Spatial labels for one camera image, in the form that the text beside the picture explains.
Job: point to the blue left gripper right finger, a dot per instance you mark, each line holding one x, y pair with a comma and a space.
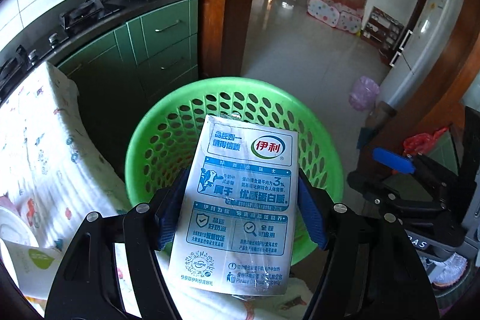
313, 204

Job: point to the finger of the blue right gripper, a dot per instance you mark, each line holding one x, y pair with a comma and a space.
394, 161

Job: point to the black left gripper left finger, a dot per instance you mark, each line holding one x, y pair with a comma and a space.
170, 208

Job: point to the blue white milk carton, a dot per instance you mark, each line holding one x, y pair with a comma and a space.
236, 228

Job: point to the green kitchen cabinet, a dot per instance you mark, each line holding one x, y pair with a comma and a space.
121, 74

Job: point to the red plastic bag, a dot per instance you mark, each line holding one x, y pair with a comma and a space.
422, 143

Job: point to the pink plastic bag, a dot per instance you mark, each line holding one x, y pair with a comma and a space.
363, 94

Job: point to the white refrigerator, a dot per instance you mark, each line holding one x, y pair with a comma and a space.
419, 52

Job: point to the cartoon print tablecloth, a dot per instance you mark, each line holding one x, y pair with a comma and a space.
53, 174

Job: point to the white paper cup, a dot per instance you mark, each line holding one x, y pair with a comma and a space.
35, 268

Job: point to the white plastic lid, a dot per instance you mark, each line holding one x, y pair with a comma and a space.
13, 229

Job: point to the polka dot play tent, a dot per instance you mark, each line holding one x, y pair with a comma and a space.
336, 15

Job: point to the black gas stove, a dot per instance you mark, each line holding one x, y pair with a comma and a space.
72, 22

